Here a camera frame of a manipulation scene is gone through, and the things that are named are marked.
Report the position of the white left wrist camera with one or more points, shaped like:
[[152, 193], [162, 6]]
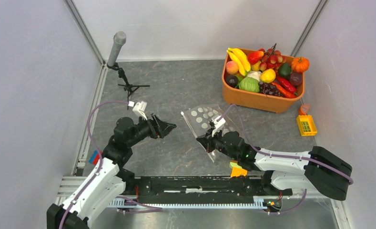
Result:
[[138, 109]]

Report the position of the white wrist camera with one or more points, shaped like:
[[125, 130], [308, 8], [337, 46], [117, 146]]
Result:
[[217, 123], [138, 109]]

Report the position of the orange toy pumpkin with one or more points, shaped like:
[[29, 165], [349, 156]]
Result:
[[300, 64]]

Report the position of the small orange toy piece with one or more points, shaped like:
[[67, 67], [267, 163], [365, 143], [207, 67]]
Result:
[[304, 109]]

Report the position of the dark purple grape bunch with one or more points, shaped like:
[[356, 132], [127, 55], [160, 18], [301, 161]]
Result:
[[269, 89]]

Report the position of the orange plastic bin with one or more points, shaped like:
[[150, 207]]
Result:
[[257, 100]]

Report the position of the green toy cabbage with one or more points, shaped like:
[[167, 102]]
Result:
[[249, 84]]

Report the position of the red grape bunch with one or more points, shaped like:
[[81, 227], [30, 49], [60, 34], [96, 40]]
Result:
[[272, 59]]

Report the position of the white toy cauliflower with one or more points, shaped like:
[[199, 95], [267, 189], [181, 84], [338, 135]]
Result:
[[254, 74]]

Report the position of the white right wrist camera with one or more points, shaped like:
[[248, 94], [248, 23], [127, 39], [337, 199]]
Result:
[[217, 123]]

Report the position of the yellow toy lemon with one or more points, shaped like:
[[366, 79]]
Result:
[[268, 76]]

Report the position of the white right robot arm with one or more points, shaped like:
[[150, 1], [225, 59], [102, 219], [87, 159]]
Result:
[[317, 169]]

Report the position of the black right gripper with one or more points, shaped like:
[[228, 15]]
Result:
[[207, 141]]

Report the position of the red toy chili pepper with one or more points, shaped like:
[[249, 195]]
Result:
[[286, 84]]

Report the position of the yellow banana bunch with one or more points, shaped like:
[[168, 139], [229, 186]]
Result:
[[240, 58]]

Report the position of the clear dotted zip top bag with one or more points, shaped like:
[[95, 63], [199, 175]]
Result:
[[198, 120]]

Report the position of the yellow toy basket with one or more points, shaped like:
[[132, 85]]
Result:
[[306, 125]]

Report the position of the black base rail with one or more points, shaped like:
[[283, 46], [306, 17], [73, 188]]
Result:
[[201, 189]]

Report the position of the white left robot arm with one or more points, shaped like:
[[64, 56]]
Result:
[[108, 179]]

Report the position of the orange yellow block stack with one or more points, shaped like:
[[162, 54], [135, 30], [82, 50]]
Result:
[[237, 171]]

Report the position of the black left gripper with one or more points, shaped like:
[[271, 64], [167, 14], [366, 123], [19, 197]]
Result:
[[156, 131]]

